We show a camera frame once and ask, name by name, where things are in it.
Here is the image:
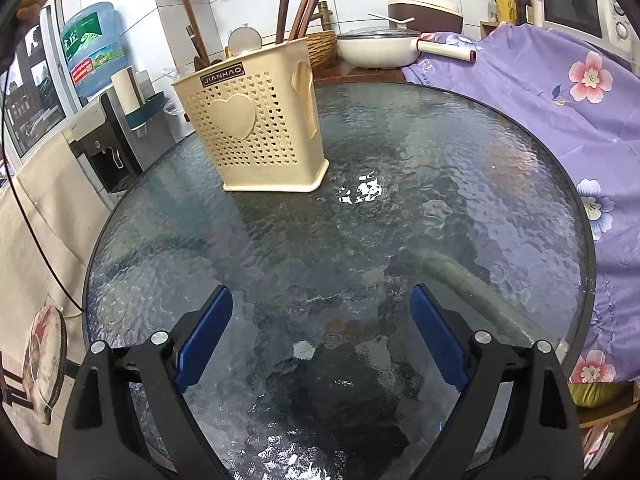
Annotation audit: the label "floral round cushion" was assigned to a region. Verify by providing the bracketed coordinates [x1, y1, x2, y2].
[22, 306, 68, 426]

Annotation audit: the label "purple floral cloth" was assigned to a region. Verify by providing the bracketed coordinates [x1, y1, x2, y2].
[402, 22, 640, 386]

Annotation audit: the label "white microwave oven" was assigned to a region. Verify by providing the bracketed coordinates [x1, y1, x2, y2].
[540, 0, 636, 53]

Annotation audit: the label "cream plastic utensil holder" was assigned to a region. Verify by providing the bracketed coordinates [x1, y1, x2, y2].
[171, 36, 331, 195]

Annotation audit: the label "bronze faucet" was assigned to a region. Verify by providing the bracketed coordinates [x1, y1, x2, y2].
[314, 1, 335, 33]

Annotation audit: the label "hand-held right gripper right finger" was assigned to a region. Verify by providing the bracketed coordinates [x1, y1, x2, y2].
[410, 284, 586, 480]

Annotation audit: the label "beige cloth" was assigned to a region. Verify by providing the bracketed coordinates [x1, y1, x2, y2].
[0, 132, 118, 461]

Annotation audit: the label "blue water bottle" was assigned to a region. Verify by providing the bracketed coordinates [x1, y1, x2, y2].
[60, 1, 126, 98]

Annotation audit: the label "white and brown rice cooker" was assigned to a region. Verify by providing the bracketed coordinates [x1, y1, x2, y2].
[387, 0, 462, 36]

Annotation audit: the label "wooden-handled metal ladle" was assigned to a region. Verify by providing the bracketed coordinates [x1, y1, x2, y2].
[167, 0, 210, 68]

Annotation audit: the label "green cushion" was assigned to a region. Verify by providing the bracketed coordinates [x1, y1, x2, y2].
[567, 381, 640, 409]

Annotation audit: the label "white pan with glass lid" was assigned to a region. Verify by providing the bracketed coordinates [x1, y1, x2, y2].
[336, 27, 480, 70]

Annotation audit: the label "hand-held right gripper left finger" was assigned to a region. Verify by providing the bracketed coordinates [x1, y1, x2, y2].
[57, 284, 236, 480]

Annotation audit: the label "dark wooden counter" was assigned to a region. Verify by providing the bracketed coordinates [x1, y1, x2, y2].
[312, 60, 406, 86]

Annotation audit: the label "teal cup holder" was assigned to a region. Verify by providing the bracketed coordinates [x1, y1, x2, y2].
[124, 91, 168, 128]

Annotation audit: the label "clear plastic bags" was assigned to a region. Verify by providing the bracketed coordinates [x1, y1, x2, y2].
[162, 95, 186, 121]

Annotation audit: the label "window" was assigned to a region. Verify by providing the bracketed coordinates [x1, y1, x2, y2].
[0, 5, 68, 161]

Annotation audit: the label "grey water dispenser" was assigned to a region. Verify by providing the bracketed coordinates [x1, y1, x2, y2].
[62, 91, 146, 206]

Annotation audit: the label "brown woven wash basin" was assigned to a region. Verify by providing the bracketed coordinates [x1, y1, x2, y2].
[305, 30, 338, 68]

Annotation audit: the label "stack of paper cups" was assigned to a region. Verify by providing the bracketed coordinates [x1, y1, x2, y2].
[111, 67, 138, 111]

